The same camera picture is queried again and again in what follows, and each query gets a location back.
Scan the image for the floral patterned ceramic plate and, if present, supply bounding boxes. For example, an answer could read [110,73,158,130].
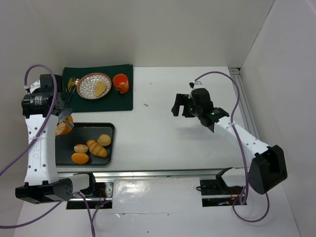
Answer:
[77,73,112,100]

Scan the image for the aluminium rail right side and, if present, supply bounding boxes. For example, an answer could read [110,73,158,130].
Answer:
[229,68,259,138]

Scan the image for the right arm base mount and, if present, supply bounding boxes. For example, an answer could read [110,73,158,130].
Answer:
[196,179,242,207]

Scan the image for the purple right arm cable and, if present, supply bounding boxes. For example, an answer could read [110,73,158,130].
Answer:
[194,71,270,222]

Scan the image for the striped golden bread loaf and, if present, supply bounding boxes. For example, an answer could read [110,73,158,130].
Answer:
[87,140,108,158]

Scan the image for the gold spoon green handle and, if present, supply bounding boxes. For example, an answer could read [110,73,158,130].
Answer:
[68,79,80,102]

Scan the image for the orange oval bread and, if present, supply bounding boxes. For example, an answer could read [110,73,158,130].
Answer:
[71,153,89,164]

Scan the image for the orange round bread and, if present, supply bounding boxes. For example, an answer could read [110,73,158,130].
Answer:
[61,116,74,135]

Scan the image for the orange mug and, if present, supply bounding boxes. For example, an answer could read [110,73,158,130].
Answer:
[113,74,129,94]

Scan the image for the black baking tray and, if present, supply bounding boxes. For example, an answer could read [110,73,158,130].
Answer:
[55,122,115,167]

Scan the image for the metal tongs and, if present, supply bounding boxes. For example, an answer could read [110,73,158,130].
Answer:
[63,116,74,128]

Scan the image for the aluminium rail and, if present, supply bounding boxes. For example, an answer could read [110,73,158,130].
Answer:
[57,168,233,179]
[229,68,259,138]

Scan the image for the small pale bread bun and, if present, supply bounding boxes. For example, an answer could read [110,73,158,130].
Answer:
[74,144,88,153]

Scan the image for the speckled bread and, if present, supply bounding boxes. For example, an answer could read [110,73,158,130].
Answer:
[94,81,107,97]

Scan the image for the brown crusty bread roll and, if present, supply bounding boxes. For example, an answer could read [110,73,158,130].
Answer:
[55,122,66,136]

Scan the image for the round tan bread roll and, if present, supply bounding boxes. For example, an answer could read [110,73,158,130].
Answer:
[97,134,112,147]

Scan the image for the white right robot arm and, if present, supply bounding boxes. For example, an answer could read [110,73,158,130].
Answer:
[171,82,288,195]

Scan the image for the aluminium rail front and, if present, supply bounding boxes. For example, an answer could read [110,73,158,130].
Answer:
[57,168,233,179]

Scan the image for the dark green cloth mat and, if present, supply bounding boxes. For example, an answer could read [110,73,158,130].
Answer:
[62,64,133,113]

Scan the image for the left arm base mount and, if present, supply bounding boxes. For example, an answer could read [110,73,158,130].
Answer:
[66,181,114,210]

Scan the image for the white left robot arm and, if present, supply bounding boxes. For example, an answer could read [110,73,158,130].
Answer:
[15,74,93,204]

